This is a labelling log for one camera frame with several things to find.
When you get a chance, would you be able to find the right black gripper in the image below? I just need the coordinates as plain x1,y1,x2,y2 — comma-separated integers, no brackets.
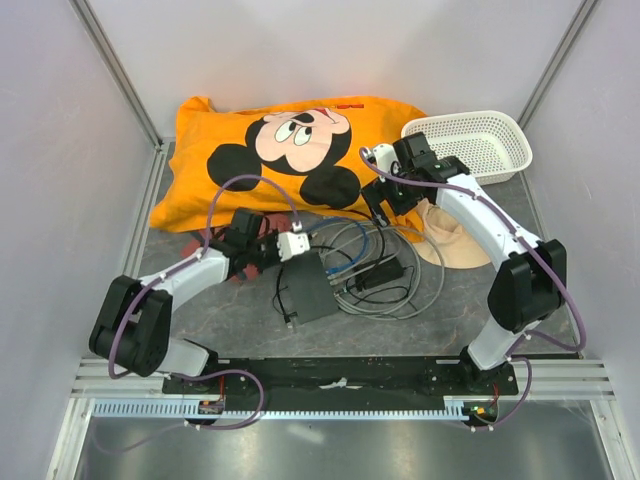
360,166,424,228

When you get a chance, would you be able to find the black network switch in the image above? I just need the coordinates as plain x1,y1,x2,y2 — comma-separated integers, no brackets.
283,250,339,325

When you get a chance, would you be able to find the black power plug cable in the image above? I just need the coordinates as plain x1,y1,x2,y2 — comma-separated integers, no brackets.
272,272,301,331

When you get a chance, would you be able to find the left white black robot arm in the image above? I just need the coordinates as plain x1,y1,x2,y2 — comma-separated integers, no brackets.
89,208,288,379

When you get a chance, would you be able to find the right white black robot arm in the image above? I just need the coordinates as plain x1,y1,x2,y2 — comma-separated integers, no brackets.
360,133,567,394

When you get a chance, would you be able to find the red cloth garment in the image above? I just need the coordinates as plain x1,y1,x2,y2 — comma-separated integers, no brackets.
180,210,292,282

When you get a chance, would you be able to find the beige cloth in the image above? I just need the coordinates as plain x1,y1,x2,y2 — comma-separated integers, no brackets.
415,199,491,270

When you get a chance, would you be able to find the black power adapter brick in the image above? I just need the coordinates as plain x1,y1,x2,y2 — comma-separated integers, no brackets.
354,255,404,292

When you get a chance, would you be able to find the orange cartoon mouse pillow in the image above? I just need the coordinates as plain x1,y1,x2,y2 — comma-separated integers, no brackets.
150,96,426,233

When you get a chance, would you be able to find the white perforated plastic basket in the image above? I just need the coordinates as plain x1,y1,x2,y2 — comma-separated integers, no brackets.
401,110,533,185

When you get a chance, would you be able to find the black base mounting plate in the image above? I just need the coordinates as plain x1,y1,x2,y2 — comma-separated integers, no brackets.
162,356,519,396

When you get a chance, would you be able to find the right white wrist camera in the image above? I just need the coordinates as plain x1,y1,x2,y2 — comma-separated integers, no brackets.
369,143,401,175

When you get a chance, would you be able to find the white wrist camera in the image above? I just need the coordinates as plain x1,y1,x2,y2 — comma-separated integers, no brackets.
277,232,311,262
369,143,401,175

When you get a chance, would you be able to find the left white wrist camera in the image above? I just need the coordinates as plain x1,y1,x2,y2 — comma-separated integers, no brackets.
277,232,311,262

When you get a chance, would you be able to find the blue ethernet cable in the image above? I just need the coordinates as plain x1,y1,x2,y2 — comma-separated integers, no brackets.
304,217,374,279

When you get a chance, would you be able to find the grey ethernet cable bundle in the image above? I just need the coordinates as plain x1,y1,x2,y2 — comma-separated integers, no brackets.
319,222,446,321

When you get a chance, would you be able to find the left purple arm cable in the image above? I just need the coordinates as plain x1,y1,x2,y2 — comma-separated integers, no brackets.
107,174,304,380

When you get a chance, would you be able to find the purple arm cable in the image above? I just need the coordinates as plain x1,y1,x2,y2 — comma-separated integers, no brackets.
359,146,587,431
107,174,304,380

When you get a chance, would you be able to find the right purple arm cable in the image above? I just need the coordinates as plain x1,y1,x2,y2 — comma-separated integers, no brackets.
359,146,587,431

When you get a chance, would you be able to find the grey slotted cable duct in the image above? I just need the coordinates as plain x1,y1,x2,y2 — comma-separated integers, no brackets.
92,398,480,421

